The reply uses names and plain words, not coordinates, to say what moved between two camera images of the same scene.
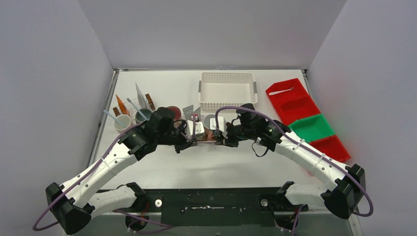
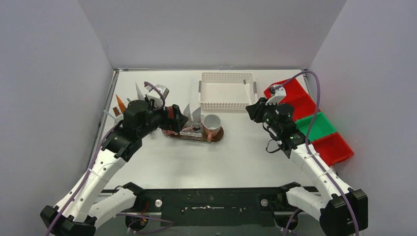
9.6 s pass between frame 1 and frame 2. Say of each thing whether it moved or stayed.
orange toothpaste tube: stayed
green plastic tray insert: stayed
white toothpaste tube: stayed
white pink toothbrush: moved
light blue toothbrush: stayed
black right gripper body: moved
